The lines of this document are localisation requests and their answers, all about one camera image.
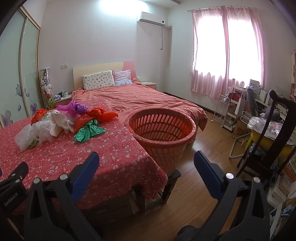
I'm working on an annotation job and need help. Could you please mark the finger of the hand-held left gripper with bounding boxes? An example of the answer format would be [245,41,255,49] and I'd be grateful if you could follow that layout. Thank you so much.
[0,161,29,186]

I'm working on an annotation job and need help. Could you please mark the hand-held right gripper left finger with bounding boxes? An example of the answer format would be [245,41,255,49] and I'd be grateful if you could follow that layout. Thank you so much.
[23,152,104,241]

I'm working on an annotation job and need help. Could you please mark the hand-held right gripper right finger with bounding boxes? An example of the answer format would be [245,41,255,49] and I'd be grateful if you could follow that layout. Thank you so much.
[194,150,271,241]

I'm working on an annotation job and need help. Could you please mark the green plastic bag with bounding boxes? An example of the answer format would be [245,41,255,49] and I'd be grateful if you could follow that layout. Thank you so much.
[74,120,106,142]

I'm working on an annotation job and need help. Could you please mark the clear white plastic bag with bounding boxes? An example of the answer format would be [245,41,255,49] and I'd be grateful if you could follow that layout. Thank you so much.
[14,120,57,151]

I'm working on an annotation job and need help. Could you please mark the white paw print plastic bag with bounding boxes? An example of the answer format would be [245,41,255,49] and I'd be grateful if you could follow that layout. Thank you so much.
[46,110,77,137]

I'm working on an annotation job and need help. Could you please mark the red orange plastic bag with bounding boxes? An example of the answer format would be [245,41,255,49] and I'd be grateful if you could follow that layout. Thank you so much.
[74,106,118,133]

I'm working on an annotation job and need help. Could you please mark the small orange plastic bag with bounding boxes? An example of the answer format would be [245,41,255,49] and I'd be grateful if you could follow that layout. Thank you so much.
[31,108,50,124]

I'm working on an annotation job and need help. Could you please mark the orange plastic laundry basket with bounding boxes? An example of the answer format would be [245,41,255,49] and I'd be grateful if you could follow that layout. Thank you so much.
[125,108,197,174]

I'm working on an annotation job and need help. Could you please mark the magenta purple plastic bag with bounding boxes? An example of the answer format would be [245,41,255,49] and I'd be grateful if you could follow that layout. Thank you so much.
[57,100,89,114]

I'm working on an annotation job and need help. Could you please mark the red floral blanket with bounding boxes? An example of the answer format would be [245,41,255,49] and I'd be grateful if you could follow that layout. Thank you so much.
[0,97,168,216]

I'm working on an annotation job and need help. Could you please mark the dark wooden stool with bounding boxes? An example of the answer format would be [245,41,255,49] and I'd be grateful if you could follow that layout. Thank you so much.
[161,168,182,204]

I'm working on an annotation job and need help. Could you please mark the brown cardboard box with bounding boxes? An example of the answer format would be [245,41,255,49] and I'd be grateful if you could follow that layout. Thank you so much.
[232,119,252,149]

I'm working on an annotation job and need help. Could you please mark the yellow plastic basin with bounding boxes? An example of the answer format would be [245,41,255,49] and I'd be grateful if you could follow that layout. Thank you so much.
[251,126,296,161]

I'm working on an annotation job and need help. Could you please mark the pink white nightstand with mugs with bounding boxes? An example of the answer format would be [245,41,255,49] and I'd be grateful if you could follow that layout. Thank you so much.
[54,95,74,108]

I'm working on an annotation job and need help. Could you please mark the plastic wrapped magazines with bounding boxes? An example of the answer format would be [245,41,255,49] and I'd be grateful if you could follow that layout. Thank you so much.
[246,116,290,140]

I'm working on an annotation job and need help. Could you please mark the white shelf cart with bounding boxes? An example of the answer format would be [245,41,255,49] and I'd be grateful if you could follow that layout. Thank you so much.
[228,85,250,131]

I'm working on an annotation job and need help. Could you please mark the white plastic crate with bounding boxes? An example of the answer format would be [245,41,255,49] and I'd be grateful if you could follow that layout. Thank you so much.
[267,173,296,209]

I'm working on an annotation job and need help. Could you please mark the grey office chair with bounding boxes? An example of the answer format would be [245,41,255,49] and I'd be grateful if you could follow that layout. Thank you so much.
[246,87,263,114]

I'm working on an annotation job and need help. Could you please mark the white floral pillow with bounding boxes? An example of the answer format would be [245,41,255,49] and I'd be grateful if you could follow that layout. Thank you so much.
[82,71,115,91]

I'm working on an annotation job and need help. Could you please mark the grey cloth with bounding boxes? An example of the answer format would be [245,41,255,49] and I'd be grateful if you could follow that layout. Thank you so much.
[264,106,286,121]

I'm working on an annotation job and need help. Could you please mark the bed with salmon duvet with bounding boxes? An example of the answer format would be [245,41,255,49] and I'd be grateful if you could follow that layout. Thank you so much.
[72,79,208,149]

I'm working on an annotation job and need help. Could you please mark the hanging plush toys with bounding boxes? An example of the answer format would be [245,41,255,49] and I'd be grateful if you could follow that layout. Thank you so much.
[40,68,53,98]

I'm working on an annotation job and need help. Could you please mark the pink sheer curtain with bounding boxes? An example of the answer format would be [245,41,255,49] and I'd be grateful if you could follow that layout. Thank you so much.
[222,6,265,94]
[190,7,227,99]

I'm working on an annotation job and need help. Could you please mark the pink blue striped pillow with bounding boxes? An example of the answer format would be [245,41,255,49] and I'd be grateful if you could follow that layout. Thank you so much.
[112,69,133,87]

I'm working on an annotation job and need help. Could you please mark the dark wooden chair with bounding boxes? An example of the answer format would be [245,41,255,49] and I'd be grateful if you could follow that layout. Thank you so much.
[236,90,296,187]

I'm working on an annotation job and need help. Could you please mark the beige pink bed headboard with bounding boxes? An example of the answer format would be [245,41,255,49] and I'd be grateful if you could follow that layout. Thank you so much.
[73,61,135,91]

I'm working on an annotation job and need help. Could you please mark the wardrobe with flower print doors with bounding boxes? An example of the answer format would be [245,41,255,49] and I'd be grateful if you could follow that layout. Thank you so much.
[0,6,42,129]

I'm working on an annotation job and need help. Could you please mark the white air conditioner pipe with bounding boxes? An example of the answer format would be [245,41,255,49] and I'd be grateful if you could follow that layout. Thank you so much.
[160,26,166,50]

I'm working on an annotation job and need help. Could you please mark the curtain rod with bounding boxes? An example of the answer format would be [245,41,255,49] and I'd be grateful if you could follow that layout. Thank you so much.
[188,5,255,12]

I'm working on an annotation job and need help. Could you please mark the white air conditioner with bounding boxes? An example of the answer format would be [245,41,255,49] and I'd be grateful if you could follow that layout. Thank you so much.
[137,11,166,26]

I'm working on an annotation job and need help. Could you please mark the white wire rack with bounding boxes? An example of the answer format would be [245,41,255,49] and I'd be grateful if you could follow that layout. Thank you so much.
[212,95,231,128]

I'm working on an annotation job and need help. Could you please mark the white wire frame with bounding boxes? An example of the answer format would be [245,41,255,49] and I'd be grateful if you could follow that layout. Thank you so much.
[229,111,253,159]

